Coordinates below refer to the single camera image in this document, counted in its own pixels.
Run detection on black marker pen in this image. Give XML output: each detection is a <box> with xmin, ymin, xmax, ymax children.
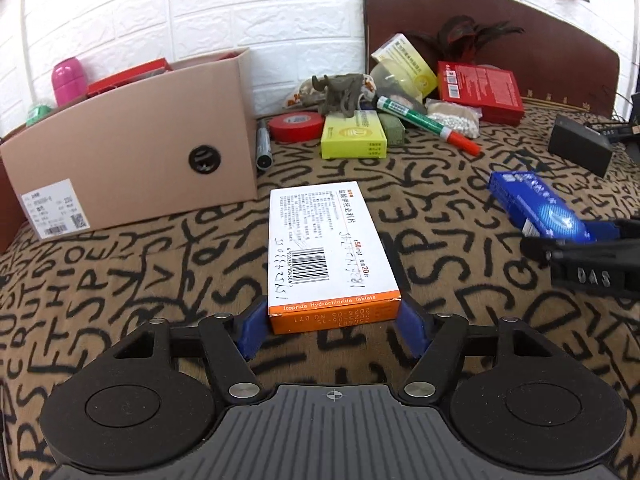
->
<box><xmin>256</xmin><ymin>120</ymin><xmax>273</xmax><ymax>171</ymax></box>

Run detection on yellow green box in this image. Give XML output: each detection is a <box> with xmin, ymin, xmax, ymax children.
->
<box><xmin>320</xmin><ymin>110</ymin><xmax>390</xmax><ymax>161</ymax></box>

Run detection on green plastic jar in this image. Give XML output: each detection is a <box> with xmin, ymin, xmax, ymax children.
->
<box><xmin>26</xmin><ymin>102</ymin><xmax>53</xmax><ymax>127</ymax></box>

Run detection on black box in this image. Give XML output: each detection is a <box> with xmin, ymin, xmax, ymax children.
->
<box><xmin>547</xmin><ymin>113</ymin><xmax>617</xmax><ymax>178</ymax></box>

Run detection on letter printed brown blanket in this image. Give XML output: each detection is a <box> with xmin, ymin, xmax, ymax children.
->
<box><xmin>0</xmin><ymin>105</ymin><xmax>640</xmax><ymax>480</ymax></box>

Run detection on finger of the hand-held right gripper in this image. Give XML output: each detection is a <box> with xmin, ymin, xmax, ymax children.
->
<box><xmin>520</xmin><ymin>236</ymin><xmax>640</xmax><ymax>265</ymax></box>
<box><xmin>582</xmin><ymin>217</ymin><xmax>640</xmax><ymax>246</ymax></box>

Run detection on black device stand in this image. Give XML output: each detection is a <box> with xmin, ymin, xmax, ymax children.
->
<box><xmin>585</xmin><ymin>120</ymin><xmax>640</xmax><ymax>137</ymax></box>

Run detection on brown wooden board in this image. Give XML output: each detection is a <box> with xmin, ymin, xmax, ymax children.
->
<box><xmin>362</xmin><ymin>0</ymin><xmax>621</xmax><ymax>118</ymax></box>

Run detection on dark red feathery plant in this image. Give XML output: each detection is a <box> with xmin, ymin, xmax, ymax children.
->
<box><xmin>407</xmin><ymin>16</ymin><xmax>526</xmax><ymax>63</ymax></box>

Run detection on green white marker red cap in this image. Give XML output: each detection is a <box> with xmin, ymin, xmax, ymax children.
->
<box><xmin>376</xmin><ymin>95</ymin><xmax>482</xmax><ymax>157</ymax></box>

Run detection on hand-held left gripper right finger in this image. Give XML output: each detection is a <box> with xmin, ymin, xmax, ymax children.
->
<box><xmin>397</xmin><ymin>294</ymin><xmax>546</xmax><ymax>406</ymax></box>

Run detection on pink bottle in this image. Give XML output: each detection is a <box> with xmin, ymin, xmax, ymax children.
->
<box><xmin>52</xmin><ymin>57</ymin><xmax>87</xmax><ymax>108</ymax></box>

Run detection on brown cardboard box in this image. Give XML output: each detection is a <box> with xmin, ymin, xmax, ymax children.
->
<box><xmin>0</xmin><ymin>47</ymin><xmax>259</xmax><ymax>241</ymax></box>

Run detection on printed snack bag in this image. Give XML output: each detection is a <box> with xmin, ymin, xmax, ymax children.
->
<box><xmin>285</xmin><ymin>77</ymin><xmax>326</xmax><ymax>111</ymax></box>

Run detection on bamboo sticks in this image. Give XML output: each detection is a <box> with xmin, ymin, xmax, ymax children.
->
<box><xmin>522</xmin><ymin>97</ymin><xmax>591</xmax><ymax>112</ymax></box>

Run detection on clear plastic packet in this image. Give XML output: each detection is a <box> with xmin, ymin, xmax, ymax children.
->
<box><xmin>372</xmin><ymin>60</ymin><xmax>428</xmax><ymax>111</ymax></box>

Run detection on bag of white beads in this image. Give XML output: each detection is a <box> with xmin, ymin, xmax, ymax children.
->
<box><xmin>425</xmin><ymin>99</ymin><xmax>483</xmax><ymax>138</ymax></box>

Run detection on olive green block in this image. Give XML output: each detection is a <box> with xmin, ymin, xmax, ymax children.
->
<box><xmin>377</xmin><ymin>111</ymin><xmax>407</xmax><ymax>147</ymax></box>

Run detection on red printed box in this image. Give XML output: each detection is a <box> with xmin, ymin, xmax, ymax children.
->
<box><xmin>436</xmin><ymin>61</ymin><xmax>526</xmax><ymax>127</ymax></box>

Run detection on grey elephant figure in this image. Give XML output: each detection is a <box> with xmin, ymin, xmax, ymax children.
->
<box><xmin>311</xmin><ymin>72</ymin><xmax>368</xmax><ymax>118</ymax></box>

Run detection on orange white medicine box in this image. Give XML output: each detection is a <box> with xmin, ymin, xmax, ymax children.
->
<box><xmin>267</xmin><ymin>181</ymin><xmax>403</xmax><ymax>336</ymax></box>

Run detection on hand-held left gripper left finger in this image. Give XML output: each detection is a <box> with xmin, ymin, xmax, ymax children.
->
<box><xmin>114</xmin><ymin>296</ymin><xmax>271</xmax><ymax>406</ymax></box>

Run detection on pale yellow medicine box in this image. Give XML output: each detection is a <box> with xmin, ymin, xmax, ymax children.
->
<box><xmin>371</xmin><ymin>33</ymin><xmax>438</xmax><ymax>98</ymax></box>

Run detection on red tape roll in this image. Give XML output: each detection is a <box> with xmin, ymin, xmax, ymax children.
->
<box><xmin>268</xmin><ymin>111</ymin><xmax>323</xmax><ymax>143</ymax></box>

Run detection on blue box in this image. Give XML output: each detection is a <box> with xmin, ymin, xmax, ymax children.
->
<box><xmin>487</xmin><ymin>170</ymin><xmax>593</xmax><ymax>243</ymax></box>

